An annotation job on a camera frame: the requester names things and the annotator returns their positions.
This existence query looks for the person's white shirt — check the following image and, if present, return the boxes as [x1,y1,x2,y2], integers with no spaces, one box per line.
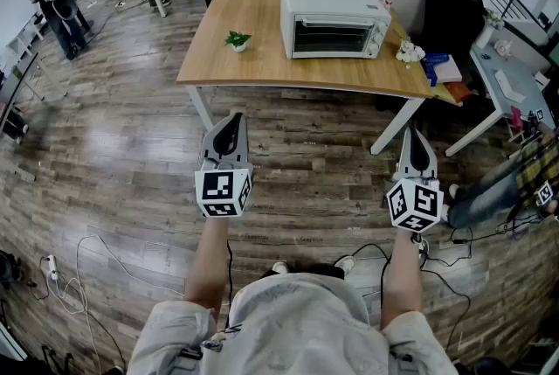
[126,272,458,375]

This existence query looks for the pink plush toy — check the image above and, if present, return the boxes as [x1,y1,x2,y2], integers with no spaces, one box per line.
[494,38,514,59]

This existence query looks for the white flower bouquet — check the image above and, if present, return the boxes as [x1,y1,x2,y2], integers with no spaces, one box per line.
[395,38,426,69]

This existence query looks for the white glass oven door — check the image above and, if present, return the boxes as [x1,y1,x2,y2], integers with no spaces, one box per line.
[291,13,380,59]

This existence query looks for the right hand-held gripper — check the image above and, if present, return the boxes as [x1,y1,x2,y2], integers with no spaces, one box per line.
[385,127,445,234]

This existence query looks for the white floor cable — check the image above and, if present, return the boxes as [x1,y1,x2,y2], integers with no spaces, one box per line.
[41,234,184,375]

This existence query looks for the white notebook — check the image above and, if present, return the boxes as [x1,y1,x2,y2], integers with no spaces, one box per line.
[493,69,527,103]

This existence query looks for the small potted green plant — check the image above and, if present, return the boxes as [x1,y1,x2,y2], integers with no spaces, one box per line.
[224,31,253,54]

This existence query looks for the white vase with flowers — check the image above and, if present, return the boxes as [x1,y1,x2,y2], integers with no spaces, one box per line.
[474,9,507,50]

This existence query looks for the person's left forearm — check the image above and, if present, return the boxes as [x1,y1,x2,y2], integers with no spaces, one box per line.
[183,215,231,313]

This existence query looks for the orange folder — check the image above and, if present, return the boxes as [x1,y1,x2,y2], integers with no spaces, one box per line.
[443,80,473,103]

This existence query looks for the black office chair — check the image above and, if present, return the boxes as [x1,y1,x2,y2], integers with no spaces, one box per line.
[421,0,488,59]

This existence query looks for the blue plastic basket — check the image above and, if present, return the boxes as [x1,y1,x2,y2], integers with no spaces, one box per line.
[421,52,452,87]

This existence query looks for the person's right forearm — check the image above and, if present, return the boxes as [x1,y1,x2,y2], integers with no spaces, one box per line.
[379,231,424,330]

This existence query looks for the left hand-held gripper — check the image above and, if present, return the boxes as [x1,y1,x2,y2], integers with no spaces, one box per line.
[194,113,255,219]

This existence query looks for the pink paper stack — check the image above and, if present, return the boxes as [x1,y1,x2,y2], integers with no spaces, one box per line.
[436,56,464,84]

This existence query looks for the black floor cable with adapter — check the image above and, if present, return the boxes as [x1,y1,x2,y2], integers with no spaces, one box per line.
[425,213,542,269]

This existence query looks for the yellow folder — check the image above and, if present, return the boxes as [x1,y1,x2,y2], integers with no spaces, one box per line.
[431,84,464,108]

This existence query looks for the person's black trousers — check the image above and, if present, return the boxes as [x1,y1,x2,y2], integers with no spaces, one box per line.
[261,262,346,281]

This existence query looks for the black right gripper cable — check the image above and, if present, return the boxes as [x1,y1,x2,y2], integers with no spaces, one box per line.
[349,242,393,324]

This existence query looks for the light grey desk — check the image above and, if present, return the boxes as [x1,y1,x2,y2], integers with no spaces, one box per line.
[445,43,556,158]

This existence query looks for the black edged side desk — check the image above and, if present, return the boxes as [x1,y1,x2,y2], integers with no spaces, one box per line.
[0,52,40,134]

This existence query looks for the person's white right shoe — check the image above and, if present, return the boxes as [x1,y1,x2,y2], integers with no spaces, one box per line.
[334,255,355,276]

